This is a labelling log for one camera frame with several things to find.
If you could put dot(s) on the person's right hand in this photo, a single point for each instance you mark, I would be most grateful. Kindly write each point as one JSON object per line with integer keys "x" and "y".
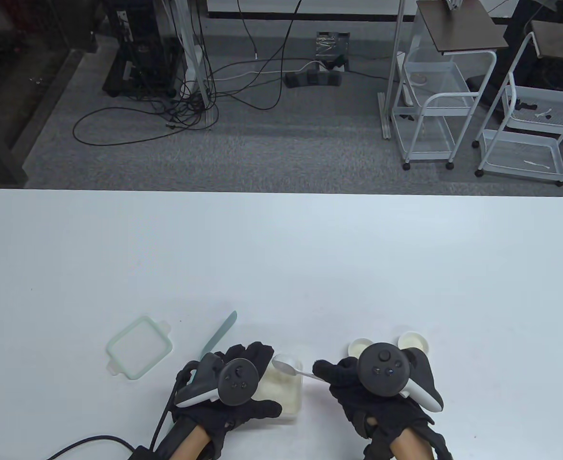
{"x": 358, "y": 407}

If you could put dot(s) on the person's left hand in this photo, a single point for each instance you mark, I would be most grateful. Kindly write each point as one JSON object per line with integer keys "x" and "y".
{"x": 243, "y": 413}

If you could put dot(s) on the white sugar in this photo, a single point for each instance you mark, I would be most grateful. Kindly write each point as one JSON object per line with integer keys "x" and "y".
{"x": 413, "y": 342}
{"x": 360, "y": 347}
{"x": 284, "y": 388}

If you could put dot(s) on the clear plastic sugar container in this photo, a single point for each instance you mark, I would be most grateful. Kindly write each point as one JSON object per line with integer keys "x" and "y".
{"x": 291, "y": 418}

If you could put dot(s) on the small round white dish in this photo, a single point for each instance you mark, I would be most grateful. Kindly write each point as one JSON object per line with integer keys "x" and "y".
{"x": 350, "y": 349}

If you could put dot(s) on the white coffee spoon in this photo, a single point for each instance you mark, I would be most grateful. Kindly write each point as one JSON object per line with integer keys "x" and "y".
{"x": 286, "y": 364}

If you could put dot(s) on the teal dessert spatula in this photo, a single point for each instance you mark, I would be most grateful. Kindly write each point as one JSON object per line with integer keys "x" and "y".
{"x": 221, "y": 330}

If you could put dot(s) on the clear lid with green rim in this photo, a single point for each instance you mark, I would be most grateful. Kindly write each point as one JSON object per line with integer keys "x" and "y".
{"x": 140, "y": 347}

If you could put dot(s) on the person's left forearm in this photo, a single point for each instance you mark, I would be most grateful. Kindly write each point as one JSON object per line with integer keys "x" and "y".
{"x": 195, "y": 443}

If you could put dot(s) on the person's right forearm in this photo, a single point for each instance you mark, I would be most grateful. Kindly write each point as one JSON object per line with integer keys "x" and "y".
{"x": 408, "y": 445}

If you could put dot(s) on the black and white left controller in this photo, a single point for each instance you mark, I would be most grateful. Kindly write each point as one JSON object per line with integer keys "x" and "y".
{"x": 238, "y": 383}

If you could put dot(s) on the black and white controller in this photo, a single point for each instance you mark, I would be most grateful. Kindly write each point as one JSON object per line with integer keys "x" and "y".
{"x": 238, "y": 383}
{"x": 382, "y": 366}

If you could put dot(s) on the black and white right controller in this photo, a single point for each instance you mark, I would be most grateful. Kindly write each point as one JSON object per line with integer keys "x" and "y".
{"x": 382, "y": 366}

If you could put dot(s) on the thin white stick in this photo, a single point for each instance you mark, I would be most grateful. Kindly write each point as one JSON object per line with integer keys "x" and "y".
{"x": 535, "y": 164}

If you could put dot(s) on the black power strip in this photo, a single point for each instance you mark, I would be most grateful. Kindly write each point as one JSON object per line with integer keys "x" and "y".
{"x": 310, "y": 79}

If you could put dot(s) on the small white plastic piece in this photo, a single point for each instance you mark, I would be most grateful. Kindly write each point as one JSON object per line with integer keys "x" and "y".
{"x": 545, "y": 114}

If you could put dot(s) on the black floor box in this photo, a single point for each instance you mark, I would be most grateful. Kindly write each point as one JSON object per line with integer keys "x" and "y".
{"x": 332, "y": 45}

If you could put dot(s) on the black computer rack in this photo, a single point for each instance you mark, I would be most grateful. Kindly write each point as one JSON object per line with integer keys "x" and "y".
{"x": 142, "y": 48}

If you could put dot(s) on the white cart with brown top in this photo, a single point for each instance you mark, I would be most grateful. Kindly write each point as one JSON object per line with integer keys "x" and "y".
{"x": 463, "y": 26}
{"x": 559, "y": 40}

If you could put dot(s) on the dark glass partition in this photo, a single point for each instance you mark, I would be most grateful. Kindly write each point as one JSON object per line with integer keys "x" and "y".
{"x": 3, "y": 96}

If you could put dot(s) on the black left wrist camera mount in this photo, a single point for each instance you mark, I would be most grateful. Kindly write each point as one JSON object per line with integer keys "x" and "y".
{"x": 147, "y": 453}

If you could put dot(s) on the silver aluminium frame leg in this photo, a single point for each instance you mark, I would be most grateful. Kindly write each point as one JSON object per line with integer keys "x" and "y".
{"x": 208, "y": 112}
{"x": 386, "y": 124}

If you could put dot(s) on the black bracket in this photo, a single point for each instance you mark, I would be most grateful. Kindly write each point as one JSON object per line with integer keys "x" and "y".
{"x": 528, "y": 105}

